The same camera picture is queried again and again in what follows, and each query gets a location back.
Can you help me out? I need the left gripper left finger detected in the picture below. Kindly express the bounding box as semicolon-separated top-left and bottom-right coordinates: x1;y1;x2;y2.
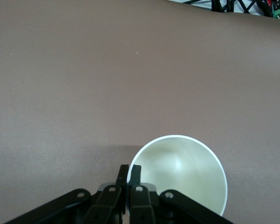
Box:
4;164;129;224

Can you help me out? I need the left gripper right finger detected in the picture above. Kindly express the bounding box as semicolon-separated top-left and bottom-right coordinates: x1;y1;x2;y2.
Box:
129;164;234;224

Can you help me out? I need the white plastic cup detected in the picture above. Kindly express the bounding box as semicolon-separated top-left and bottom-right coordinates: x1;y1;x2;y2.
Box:
127;134;229;217

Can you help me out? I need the brown table cover sheet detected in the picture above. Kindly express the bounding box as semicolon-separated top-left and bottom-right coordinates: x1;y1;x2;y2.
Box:
0;0;280;224

